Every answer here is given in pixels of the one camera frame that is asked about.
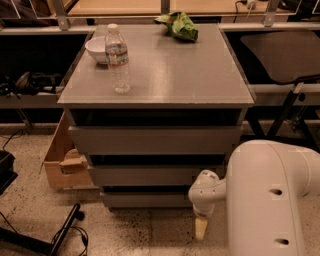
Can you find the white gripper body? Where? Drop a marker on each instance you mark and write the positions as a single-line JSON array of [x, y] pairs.
[[203, 210]]

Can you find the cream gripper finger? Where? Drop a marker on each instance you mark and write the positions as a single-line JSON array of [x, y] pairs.
[[200, 228]]

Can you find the grey bottom drawer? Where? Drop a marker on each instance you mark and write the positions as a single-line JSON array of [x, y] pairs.
[[145, 200]]

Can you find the grey drawer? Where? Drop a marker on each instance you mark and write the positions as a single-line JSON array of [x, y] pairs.
[[154, 141], [145, 200], [148, 175]]

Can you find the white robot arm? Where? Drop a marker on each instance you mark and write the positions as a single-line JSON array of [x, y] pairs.
[[263, 181]]

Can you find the grey drawer cabinet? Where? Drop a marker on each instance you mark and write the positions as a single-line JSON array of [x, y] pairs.
[[173, 84]]

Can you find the grey middle drawer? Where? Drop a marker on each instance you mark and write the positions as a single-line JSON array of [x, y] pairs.
[[148, 175]]

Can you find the grey top drawer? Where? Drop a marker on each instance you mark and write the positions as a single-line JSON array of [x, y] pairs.
[[154, 141]]

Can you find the cardboard box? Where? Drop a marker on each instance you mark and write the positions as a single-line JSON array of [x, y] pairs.
[[64, 166]]

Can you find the clear plastic water bottle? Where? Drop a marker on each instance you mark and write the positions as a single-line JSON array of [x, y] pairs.
[[117, 59]]

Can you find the green chip bag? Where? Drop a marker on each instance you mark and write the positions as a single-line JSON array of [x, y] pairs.
[[179, 25]]

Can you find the white bowl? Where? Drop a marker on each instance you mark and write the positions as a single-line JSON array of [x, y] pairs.
[[96, 49]]

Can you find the black case on floor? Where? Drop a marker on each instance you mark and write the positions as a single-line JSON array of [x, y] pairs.
[[7, 173]]

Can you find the black headphones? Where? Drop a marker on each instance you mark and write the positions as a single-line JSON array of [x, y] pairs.
[[30, 83]]

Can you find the metal railing frame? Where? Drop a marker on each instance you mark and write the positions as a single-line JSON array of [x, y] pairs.
[[262, 12]]

